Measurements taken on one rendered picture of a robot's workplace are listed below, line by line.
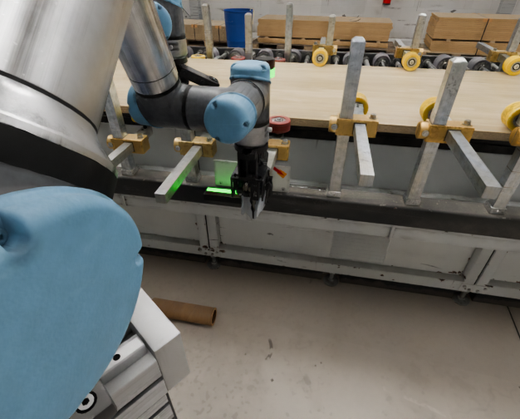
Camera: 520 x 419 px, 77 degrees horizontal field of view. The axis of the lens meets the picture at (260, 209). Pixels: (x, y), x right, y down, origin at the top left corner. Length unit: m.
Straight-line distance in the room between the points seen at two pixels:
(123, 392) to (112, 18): 0.34
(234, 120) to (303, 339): 1.20
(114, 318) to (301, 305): 1.51
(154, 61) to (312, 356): 1.29
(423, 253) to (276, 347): 0.78
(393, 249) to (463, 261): 0.31
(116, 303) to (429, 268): 1.63
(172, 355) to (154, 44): 0.40
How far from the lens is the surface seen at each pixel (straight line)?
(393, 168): 1.33
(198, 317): 1.56
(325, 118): 1.18
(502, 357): 1.82
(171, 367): 0.43
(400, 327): 1.71
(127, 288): 0.18
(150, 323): 0.41
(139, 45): 0.52
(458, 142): 0.98
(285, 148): 1.03
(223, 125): 0.52
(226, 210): 1.26
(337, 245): 1.59
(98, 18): 0.19
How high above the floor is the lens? 1.32
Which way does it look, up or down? 37 degrees down
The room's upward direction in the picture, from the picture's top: straight up
